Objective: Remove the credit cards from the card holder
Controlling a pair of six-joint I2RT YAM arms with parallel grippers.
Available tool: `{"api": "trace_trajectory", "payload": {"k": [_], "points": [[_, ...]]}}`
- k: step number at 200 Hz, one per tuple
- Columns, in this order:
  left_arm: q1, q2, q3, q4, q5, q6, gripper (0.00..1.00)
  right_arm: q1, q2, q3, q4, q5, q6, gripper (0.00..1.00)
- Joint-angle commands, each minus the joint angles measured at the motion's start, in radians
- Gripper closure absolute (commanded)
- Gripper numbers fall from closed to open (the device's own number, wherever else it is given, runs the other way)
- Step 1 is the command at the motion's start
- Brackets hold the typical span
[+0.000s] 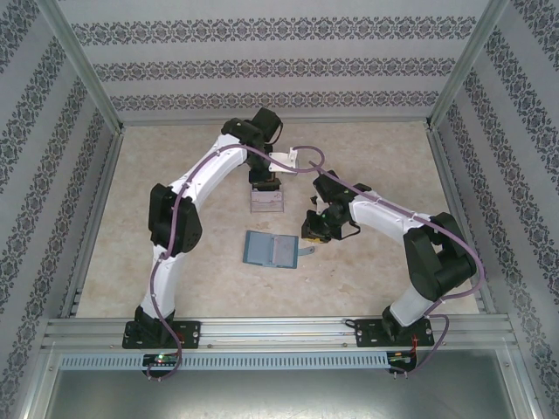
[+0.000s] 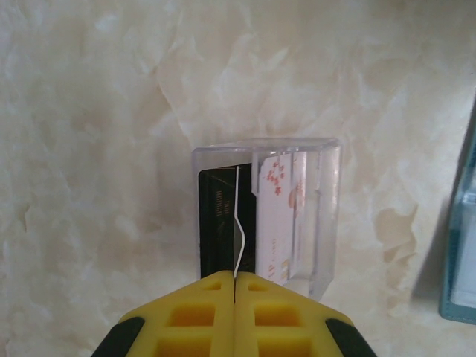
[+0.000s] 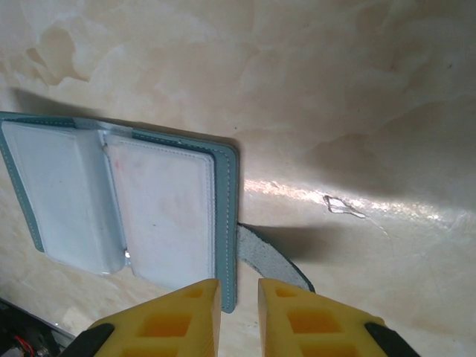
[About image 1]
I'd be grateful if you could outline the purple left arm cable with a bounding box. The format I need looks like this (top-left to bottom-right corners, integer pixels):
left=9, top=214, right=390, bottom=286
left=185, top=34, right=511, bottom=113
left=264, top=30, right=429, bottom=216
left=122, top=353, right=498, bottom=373
left=146, top=145, right=328, bottom=383

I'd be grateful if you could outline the aluminium side rail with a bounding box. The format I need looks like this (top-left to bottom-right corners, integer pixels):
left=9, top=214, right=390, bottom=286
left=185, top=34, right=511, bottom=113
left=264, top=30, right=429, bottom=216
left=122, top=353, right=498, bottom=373
left=426, top=128, right=497, bottom=315
left=60, top=128, right=126, bottom=319

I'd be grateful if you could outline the teal card holder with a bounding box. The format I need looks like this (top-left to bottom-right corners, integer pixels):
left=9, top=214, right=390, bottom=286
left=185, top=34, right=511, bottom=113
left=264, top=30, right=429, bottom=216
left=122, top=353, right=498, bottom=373
left=242, top=230, right=316, bottom=268

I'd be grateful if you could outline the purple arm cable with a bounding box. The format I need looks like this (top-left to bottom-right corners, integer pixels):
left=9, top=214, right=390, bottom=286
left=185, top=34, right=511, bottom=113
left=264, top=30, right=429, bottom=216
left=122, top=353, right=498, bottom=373
left=146, top=145, right=328, bottom=383
left=307, top=161, right=487, bottom=379

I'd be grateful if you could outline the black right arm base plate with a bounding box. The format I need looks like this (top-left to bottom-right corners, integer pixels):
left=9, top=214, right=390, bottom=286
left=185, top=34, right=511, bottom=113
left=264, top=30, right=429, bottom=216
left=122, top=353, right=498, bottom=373
left=354, top=318, right=434, bottom=349

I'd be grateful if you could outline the grey slotted cable duct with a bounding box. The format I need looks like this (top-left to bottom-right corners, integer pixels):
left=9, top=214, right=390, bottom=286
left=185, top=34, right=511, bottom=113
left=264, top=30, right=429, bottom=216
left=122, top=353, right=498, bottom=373
left=59, top=351, right=390, bottom=371

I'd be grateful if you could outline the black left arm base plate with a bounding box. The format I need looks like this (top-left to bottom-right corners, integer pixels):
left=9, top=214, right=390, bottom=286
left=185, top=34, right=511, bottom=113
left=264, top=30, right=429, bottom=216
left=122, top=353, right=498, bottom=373
left=123, top=320, right=203, bottom=351

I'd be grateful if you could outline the aluminium corner post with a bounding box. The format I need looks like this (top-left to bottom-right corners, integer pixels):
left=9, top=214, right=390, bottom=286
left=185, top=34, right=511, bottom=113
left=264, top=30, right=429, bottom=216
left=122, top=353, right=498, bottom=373
left=425, top=0, right=511, bottom=130
left=37, top=0, right=126, bottom=132

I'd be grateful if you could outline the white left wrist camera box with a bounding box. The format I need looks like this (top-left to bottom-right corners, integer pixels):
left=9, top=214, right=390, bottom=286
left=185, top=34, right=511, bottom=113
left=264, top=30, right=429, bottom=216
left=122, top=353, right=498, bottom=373
left=267, top=146, right=301, bottom=170

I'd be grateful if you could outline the aluminium frame leg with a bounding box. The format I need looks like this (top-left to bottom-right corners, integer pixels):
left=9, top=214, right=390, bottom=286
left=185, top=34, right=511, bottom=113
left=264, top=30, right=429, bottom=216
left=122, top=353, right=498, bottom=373
left=497, top=344, right=549, bottom=419
left=17, top=344, right=60, bottom=419

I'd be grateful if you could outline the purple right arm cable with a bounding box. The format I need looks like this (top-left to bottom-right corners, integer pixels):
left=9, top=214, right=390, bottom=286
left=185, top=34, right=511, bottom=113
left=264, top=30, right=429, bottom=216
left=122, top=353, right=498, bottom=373
left=307, top=161, right=487, bottom=379

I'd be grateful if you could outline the grey metal sheet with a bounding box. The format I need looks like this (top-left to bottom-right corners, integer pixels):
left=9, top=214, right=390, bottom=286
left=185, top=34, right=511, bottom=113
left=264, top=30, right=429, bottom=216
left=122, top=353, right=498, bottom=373
left=43, top=368, right=529, bottom=419

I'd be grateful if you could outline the clear plastic box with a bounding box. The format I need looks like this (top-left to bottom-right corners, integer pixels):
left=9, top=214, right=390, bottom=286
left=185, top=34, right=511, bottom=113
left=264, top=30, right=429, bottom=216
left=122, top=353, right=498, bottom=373
left=249, top=186, right=287, bottom=215

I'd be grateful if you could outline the pale pink card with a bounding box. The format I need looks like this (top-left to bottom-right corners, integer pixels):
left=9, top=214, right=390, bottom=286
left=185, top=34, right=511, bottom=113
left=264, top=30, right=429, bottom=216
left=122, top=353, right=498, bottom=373
left=272, top=235, right=298, bottom=267

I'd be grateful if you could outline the aluminium mounting rail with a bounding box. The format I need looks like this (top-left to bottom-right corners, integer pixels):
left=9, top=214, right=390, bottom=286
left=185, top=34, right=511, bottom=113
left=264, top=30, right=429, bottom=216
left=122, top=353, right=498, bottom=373
left=42, top=317, right=513, bottom=351

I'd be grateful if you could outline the white card with pink blossoms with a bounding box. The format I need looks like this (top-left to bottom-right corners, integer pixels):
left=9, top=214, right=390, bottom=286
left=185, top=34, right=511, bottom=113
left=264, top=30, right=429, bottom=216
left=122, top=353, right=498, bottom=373
left=252, top=194, right=285, bottom=214

